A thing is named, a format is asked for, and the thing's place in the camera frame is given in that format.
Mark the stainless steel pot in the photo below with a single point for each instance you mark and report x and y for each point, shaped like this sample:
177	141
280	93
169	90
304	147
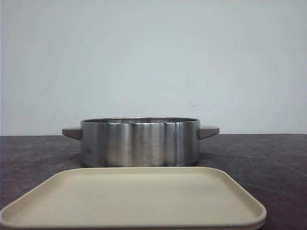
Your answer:
140	141

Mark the beige plastic tray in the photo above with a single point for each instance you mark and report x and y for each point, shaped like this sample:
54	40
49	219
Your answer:
148	198

